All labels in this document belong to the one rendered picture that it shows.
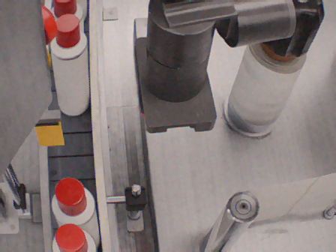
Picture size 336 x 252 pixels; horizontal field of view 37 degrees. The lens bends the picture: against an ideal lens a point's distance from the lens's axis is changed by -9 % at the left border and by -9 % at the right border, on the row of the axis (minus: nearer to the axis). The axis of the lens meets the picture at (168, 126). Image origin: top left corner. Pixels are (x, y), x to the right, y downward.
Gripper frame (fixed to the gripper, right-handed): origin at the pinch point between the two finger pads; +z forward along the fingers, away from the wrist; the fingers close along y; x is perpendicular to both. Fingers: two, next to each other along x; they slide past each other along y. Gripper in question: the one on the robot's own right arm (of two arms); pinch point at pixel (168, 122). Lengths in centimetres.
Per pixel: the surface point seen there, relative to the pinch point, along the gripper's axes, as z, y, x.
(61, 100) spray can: 16.0, 13.7, 13.0
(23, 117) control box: -23.1, -10.8, 12.3
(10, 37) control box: -31.1, -10.4, 11.8
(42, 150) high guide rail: 12.0, 3.9, 15.8
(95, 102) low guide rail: 16.8, 13.3, 7.8
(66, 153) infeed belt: 20.2, 7.1, 13.0
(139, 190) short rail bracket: 13.8, -2.2, 3.3
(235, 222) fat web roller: 2.7, -11.6, -6.0
